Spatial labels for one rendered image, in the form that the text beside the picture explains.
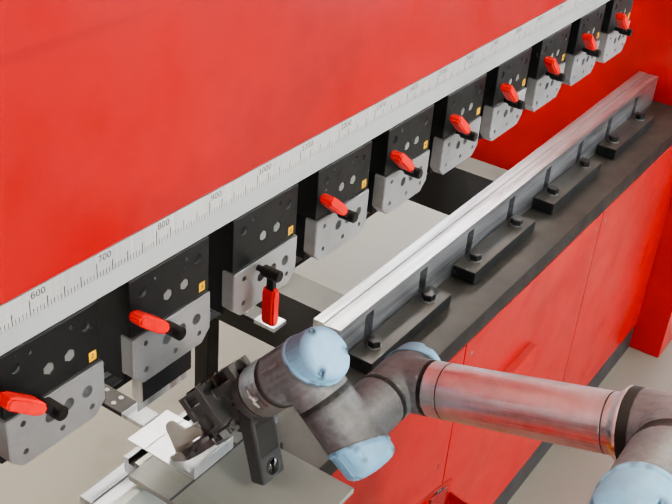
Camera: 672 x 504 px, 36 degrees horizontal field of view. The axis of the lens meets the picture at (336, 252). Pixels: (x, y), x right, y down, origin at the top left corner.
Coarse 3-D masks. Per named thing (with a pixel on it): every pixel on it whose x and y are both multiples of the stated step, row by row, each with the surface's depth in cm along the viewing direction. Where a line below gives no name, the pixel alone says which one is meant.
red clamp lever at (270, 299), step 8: (264, 272) 147; (272, 272) 146; (280, 272) 146; (272, 280) 147; (280, 280) 147; (264, 288) 149; (272, 288) 148; (264, 296) 149; (272, 296) 148; (264, 304) 150; (272, 304) 149; (264, 312) 150; (272, 312) 150; (264, 320) 151; (272, 320) 150
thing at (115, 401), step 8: (104, 384) 160; (112, 392) 159; (120, 392) 159; (104, 400) 157; (112, 400) 157; (120, 400) 157; (128, 400) 157; (112, 408) 156; (120, 408) 156; (128, 408) 156; (136, 408) 156; (144, 408) 156; (120, 416) 155; (128, 416) 154; (136, 416) 154; (144, 416) 154; (152, 416) 155; (136, 424) 154; (144, 424) 153
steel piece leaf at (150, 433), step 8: (160, 416) 155; (168, 416) 155; (176, 416) 155; (152, 424) 154; (160, 424) 154; (136, 432) 152; (144, 432) 152; (152, 432) 152; (160, 432) 152; (136, 440) 150; (144, 440) 150; (152, 440) 151; (144, 448) 149
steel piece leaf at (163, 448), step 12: (156, 444) 150; (168, 444) 150; (228, 444) 149; (156, 456) 148; (168, 456) 148; (204, 456) 149; (216, 456) 148; (180, 468) 146; (192, 468) 146; (204, 468) 146
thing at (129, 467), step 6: (180, 414) 156; (186, 414) 156; (186, 420) 156; (132, 450) 149; (138, 450) 149; (144, 450) 150; (126, 456) 148; (132, 456) 148; (138, 456) 149; (126, 462) 148; (132, 462) 148; (126, 468) 149; (132, 468) 148
